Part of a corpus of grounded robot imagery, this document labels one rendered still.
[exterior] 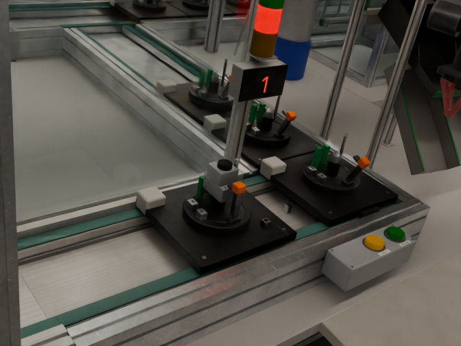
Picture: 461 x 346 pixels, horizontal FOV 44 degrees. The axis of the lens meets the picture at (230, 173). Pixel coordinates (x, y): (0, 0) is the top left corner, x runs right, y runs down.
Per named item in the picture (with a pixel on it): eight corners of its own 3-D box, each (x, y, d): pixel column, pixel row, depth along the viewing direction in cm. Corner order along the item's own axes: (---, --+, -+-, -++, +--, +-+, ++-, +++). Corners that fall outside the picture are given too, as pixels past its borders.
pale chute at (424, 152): (448, 169, 148) (461, 165, 145) (411, 175, 142) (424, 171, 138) (420, 68, 153) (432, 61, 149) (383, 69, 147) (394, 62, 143)
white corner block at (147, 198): (164, 212, 119) (167, 195, 116) (145, 217, 116) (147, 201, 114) (153, 200, 121) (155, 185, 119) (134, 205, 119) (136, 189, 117)
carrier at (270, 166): (396, 202, 137) (413, 156, 131) (328, 227, 123) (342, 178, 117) (326, 154, 153) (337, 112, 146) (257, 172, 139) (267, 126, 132)
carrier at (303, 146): (324, 154, 153) (337, 112, 147) (256, 171, 139) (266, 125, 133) (267, 115, 168) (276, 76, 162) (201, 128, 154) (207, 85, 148)
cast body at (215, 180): (238, 198, 114) (243, 168, 110) (220, 203, 111) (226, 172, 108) (213, 177, 119) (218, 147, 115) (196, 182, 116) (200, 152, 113)
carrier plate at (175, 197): (295, 239, 117) (298, 231, 116) (199, 275, 103) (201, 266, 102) (226, 181, 133) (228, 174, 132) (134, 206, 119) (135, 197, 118)
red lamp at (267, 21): (282, 33, 116) (287, 9, 114) (264, 34, 113) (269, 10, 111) (267, 25, 119) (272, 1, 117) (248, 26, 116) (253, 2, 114)
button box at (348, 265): (408, 262, 126) (417, 239, 123) (344, 292, 113) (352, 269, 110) (383, 244, 130) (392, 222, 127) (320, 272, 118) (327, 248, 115)
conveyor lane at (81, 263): (385, 231, 142) (398, 198, 137) (60, 365, 93) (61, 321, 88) (307, 175, 160) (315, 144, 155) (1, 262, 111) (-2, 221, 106)
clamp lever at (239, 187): (241, 217, 112) (246, 185, 109) (232, 220, 111) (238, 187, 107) (230, 209, 115) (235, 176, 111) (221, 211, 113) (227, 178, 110)
